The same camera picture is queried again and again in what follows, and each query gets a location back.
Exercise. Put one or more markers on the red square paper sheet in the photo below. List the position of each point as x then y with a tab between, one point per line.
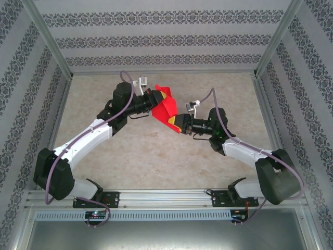
162	114

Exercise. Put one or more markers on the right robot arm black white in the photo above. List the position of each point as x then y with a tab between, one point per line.
275	182

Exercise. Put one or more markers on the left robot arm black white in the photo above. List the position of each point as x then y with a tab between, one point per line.
54	177

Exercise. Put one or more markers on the grey metal sheet panel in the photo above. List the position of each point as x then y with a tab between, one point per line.
166	237

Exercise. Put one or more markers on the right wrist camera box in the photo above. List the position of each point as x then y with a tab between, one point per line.
192	106

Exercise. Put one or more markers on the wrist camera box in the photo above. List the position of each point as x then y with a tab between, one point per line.
143	82
192	106

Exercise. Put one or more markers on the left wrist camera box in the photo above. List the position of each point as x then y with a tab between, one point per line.
143	82

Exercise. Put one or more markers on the aluminium table side rail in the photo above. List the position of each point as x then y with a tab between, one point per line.
55	130
269	122

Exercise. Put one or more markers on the aluminium mounting rail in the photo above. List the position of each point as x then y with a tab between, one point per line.
166	198

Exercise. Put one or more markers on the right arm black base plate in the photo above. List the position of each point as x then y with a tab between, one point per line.
217	199

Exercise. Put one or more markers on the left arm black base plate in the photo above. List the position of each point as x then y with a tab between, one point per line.
112	195

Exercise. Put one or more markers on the aluminium frame post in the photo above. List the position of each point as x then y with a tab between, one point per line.
46	34
278	34

